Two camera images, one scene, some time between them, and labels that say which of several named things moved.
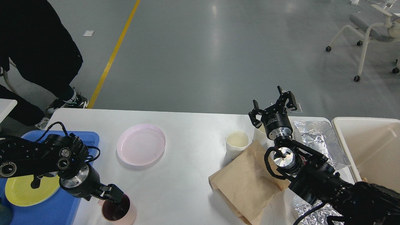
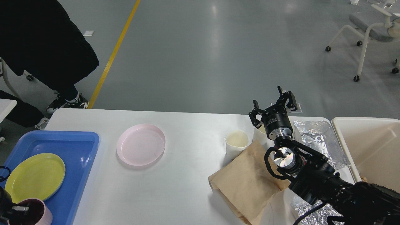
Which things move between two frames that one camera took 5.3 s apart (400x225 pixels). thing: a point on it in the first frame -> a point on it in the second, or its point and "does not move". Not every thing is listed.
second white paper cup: (260, 134) does not move
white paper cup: (236, 142) does not move
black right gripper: (275, 118) does not move
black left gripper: (85, 182) -> (9, 211)
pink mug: (124, 212) -> (39, 212)
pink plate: (141, 144) does not move
